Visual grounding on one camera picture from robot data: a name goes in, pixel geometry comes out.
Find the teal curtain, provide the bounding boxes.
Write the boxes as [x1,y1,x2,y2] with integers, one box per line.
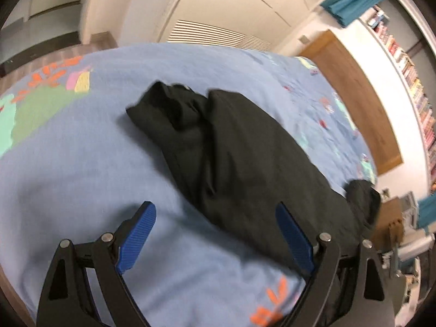
[318,0,392,28]
[417,194,436,229]

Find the black garment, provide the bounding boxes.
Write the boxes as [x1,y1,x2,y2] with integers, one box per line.
[126,81,382,326]

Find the wooden nightstand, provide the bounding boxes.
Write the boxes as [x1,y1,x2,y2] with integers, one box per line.
[370,196,404,246]

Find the row of books on shelf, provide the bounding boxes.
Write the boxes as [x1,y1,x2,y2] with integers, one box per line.
[361,5,436,191]

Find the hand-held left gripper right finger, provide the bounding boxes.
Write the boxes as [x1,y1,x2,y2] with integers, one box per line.
[275,202,397,327]

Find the wooden headboard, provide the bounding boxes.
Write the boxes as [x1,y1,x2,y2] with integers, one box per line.
[298,29,404,175]

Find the white wardrobe with vent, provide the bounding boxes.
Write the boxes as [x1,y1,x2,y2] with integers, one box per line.
[157,0,328,55]

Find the blue printed blanket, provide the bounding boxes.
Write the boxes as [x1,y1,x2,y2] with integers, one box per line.
[0,43,379,327]

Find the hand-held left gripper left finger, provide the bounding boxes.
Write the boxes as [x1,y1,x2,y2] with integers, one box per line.
[36,201,157,327]

